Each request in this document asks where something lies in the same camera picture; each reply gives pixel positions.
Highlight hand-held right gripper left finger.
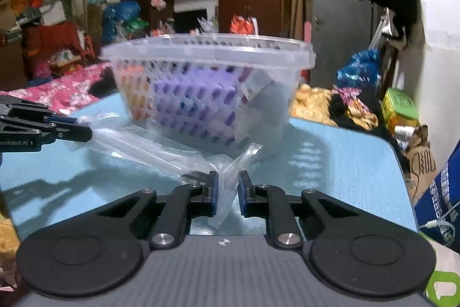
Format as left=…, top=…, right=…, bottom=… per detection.
left=71, top=170, right=220, bottom=251

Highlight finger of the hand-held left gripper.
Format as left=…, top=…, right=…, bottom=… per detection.
left=34, top=123, right=93, bottom=144
left=0, top=95, right=78, bottom=127

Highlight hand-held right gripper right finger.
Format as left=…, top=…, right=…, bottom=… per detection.
left=238, top=169, right=393, bottom=251

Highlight clear plastic bag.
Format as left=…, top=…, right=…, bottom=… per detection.
left=68, top=114, right=264, bottom=230

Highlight purple tissue pack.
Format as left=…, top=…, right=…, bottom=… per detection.
left=151, top=66, right=252, bottom=146

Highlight clear plastic basket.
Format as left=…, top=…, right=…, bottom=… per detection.
left=99, top=33, right=317, bottom=162

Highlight pink floral blanket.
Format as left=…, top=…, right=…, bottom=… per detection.
left=0, top=62, right=120, bottom=115

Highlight black clothes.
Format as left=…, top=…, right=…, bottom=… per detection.
left=88, top=71, right=119, bottom=100

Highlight red cloth covered chair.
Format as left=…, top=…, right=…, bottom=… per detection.
left=22, top=22, right=92, bottom=78

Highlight yellow patterned blanket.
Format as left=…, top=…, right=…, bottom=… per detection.
left=288, top=83, right=379, bottom=131

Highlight blue plastic bag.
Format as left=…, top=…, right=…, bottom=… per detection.
left=101, top=1, right=141, bottom=43
left=336, top=48, right=382, bottom=89

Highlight dark patterned cloth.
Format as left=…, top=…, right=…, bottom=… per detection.
left=328, top=87, right=379, bottom=128

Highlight black monitor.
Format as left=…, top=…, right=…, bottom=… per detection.
left=174, top=8, right=208, bottom=35

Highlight orange red bag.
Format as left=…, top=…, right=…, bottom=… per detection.
left=229, top=14, right=260, bottom=37

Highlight green yellow box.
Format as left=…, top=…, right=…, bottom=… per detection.
left=381, top=87, right=420, bottom=131

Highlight brown paper bag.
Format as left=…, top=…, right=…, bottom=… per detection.
left=403, top=125, right=438, bottom=205

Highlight grey door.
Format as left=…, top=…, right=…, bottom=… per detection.
left=308, top=0, right=379, bottom=89

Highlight blue shopping bag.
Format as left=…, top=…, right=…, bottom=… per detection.
left=413, top=139, right=460, bottom=254

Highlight white green shopping bag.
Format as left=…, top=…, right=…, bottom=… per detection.
left=423, top=238, right=460, bottom=307

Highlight white cable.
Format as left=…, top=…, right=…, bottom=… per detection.
left=419, top=199, right=460, bottom=239

